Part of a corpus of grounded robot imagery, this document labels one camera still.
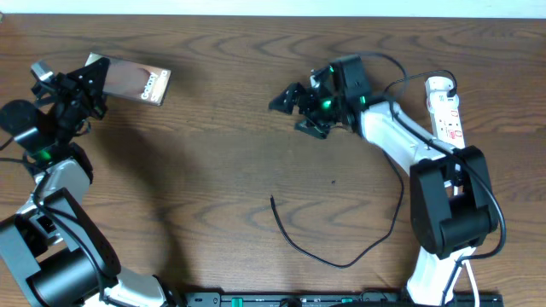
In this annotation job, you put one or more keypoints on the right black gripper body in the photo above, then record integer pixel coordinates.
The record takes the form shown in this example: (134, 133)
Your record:
(323, 107)

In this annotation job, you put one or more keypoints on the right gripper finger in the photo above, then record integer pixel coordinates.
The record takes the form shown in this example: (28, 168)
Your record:
(311, 129)
(288, 99)

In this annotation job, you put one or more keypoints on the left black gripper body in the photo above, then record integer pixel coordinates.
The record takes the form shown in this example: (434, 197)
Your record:
(73, 107)

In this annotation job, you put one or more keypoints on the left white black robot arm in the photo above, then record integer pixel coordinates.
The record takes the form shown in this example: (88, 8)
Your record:
(54, 251)

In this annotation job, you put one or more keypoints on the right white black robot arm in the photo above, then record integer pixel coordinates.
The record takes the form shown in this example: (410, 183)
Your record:
(452, 206)

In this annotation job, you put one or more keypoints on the white power strip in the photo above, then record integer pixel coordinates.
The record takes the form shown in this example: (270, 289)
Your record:
(443, 109)

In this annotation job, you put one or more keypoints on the black mounting rail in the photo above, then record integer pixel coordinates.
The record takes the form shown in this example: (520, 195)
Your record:
(367, 298)

